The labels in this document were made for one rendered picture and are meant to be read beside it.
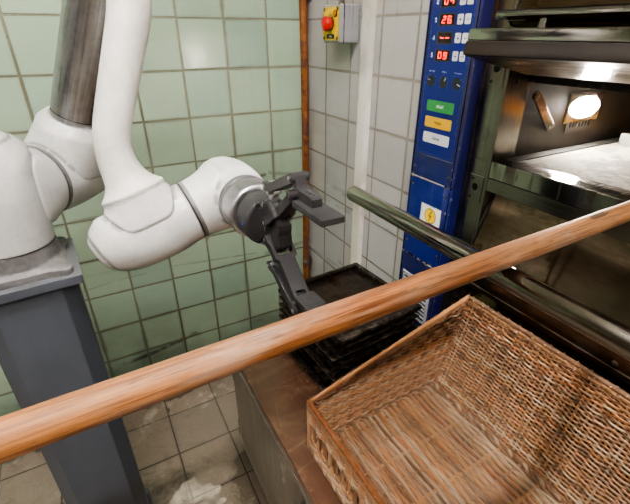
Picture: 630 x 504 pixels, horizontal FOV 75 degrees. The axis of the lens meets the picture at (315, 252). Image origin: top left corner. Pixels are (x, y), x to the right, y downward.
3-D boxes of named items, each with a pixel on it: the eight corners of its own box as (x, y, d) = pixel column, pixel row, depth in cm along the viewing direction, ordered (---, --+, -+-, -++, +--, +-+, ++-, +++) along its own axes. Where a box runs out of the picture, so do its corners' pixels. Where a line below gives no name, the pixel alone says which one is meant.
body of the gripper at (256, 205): (279, 183, 63) (309, 202, 56) (281, 232, 67) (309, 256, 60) (233, 191, 60) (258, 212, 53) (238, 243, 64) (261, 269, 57)
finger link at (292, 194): (289, 224, 59) (285, 215, 60) (318, 192, 49) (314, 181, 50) (264, 229, 58) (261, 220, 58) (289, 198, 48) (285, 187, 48)
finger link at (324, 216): (313, 202, 50) (313, 196, 50) (345, 222, 45) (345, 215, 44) (291, 206, 49) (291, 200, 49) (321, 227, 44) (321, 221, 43)
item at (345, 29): (341, 42, 133) (342, 5, 128) (359, 42, 125) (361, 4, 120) (321, 42, 130) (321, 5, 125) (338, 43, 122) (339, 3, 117)
